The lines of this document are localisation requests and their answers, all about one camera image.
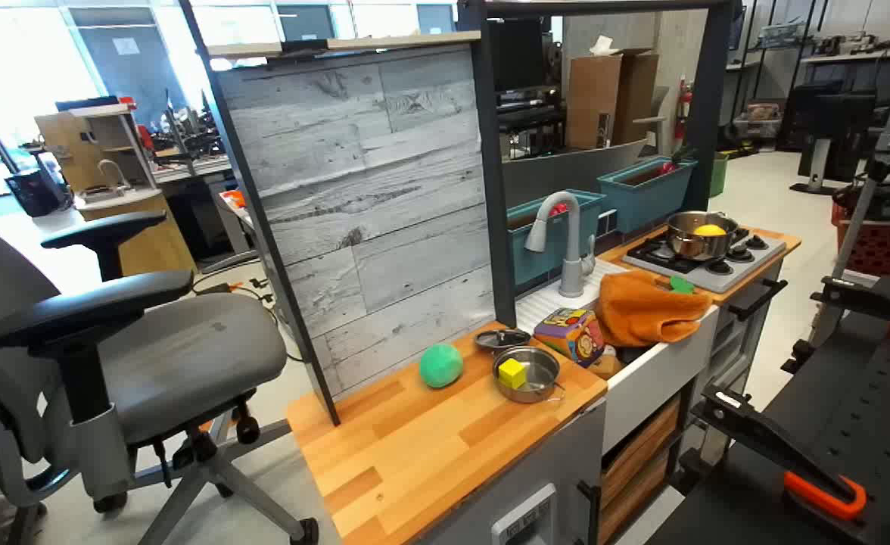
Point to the colourful soft cube toy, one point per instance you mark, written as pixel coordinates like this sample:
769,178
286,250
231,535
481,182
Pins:
571,334

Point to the grey toy faucet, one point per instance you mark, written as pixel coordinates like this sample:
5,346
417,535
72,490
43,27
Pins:
572,263

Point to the wooden toy kitchen unit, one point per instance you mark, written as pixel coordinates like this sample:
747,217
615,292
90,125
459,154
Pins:
417,442

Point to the small green toy piece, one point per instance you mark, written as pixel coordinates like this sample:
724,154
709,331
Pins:
683,284

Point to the white apron sink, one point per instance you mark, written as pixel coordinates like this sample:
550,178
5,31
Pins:
658,378

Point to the grey toy stove top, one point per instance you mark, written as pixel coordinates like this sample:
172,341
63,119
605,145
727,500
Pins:
712,277

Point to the yellow toy food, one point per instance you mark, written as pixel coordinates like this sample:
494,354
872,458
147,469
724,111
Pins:
709,231

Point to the teal plastic bin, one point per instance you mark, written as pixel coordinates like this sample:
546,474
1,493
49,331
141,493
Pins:
646,198
525,271

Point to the steel pot lid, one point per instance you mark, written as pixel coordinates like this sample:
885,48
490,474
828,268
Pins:
499,341

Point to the green ball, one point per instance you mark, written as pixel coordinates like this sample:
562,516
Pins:
439,363

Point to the grey wood-look back panel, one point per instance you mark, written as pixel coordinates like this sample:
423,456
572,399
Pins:
365,199

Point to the yellow block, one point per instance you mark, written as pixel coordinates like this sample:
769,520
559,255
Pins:
511,373

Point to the small steel pot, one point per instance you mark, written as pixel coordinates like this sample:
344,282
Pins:
540,382

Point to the orange cloth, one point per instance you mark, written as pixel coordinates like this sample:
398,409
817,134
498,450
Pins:
652,305

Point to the tall cardboard box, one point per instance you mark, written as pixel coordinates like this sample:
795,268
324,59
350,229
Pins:
591,100

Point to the wooden top shelf board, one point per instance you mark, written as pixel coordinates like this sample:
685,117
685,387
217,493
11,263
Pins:
365,42

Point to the grey office chair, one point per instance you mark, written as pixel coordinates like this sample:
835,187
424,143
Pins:
183,353

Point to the dark computer monitor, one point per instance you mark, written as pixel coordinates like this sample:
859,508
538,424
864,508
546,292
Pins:
307,21

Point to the light wooden cabinet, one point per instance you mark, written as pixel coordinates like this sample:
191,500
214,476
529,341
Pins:
93,151

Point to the dark blue bin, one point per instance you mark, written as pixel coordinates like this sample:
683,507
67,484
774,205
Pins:
38,191

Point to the red perforated crate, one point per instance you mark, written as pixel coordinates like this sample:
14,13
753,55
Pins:
885,250

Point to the black workbench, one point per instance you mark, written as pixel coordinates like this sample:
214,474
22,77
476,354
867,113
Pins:
869,424

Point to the black metal kitchen frame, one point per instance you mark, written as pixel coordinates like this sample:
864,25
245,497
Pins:
490,151

